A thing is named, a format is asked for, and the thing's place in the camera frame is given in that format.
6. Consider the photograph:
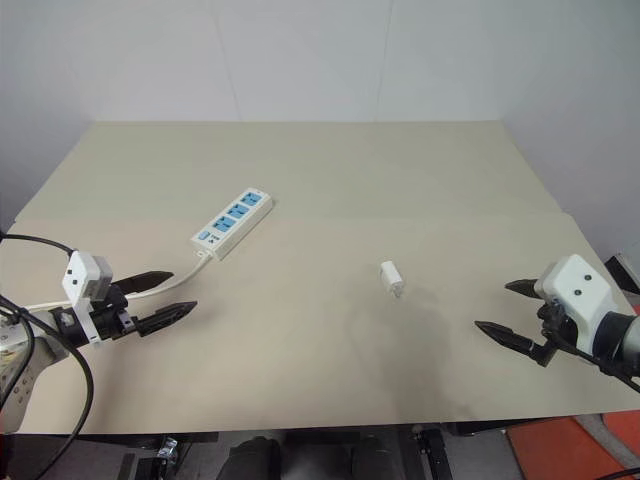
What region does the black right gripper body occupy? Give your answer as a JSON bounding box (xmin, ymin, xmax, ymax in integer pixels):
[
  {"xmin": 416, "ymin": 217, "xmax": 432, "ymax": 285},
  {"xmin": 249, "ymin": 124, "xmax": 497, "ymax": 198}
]
[{"xmin": 536, "ymin": 298, "xmax": 577, "ymax": 351}]

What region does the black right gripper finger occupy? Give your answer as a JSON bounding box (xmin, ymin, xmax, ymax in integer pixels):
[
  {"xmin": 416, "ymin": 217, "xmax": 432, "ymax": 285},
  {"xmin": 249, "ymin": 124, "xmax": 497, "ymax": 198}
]
[
  {"xmin": 504, "ymin": 278, "xmax": 540, "ymax": 301},
  {"xmin": 473, "ymin": 320, "xmax": 555, "ymax": 370}
]

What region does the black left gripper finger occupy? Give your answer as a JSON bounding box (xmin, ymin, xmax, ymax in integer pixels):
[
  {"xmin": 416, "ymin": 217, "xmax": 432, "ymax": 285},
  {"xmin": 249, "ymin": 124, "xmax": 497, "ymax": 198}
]
[
  {"xmin": 135, "ymin": 300, "xmax": 199, "ymax": 337},
  {"xmin": 110, "ymin": 271, "xmax": 175, "ymax": 298}
]

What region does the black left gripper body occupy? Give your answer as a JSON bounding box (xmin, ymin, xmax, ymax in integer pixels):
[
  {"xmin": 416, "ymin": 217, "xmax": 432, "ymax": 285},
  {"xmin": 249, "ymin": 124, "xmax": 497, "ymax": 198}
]
[{"xmin": 89, "ymin": 283, "xmax": 140, "ymax": 343}]

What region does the white blue power strip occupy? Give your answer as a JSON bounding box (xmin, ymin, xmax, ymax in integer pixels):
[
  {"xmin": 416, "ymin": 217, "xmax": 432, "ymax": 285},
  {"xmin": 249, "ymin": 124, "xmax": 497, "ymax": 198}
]
[{"xmin": 189, "ymin": 187, "xmax": 274, "ymax": 262}]

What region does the white plug adapter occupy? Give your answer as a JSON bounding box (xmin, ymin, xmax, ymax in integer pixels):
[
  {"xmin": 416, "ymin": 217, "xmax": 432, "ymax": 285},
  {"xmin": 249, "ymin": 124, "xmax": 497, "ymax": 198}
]
[{"xmin": 377, "ymin": 259, "xmax": 408, "ymax": 301}]

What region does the orange mat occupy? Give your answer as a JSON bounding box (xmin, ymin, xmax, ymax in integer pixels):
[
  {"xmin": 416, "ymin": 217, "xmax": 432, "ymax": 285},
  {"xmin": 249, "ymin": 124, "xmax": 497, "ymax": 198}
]
[{"xmin": 504, "ymin": 413, "xmax": 640, "ymax": 480}]

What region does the silver metal clamp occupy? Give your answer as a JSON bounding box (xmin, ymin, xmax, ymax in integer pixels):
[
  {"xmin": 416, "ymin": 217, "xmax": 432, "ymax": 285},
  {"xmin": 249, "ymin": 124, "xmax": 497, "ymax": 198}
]
[{"xmin": 156, "ymin": 436, "xmax": 180, "ymax": 462}]

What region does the dark rounded shape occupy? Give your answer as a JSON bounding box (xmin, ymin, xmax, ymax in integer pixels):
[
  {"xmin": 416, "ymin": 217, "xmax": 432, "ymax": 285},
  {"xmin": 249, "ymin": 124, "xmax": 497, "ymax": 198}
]
[{"xmin": 227, "ymin": 434, "xmax": 282, "ymax": 480}]

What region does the white power strip cord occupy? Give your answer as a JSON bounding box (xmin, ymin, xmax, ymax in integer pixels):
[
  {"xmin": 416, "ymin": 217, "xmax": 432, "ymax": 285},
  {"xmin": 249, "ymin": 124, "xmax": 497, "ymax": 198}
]
[{"xmin": 23, "ymin": 248, "xmax": 212, "ymax": 312}]

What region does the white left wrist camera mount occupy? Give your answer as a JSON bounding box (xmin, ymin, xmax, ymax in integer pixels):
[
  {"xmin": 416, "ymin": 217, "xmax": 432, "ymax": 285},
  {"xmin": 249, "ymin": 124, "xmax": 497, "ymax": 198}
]
[{"xmin": 61, "ymin": 249, "xmax": 112, "ymax": 347}]

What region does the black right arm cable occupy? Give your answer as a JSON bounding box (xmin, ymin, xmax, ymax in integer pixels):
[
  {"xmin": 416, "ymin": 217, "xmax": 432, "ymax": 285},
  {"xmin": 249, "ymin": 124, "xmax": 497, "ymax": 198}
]
[{"xmin": 552, "ymin": 329, "xmax": 640, "ymax": 394}]

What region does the black table frame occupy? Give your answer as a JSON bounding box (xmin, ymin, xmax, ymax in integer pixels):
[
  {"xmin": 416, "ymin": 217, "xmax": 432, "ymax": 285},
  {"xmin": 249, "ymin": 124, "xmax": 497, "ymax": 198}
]
[{"xmin": 0, "ymin": 410, "xmax": 640, "ymax": 480}]

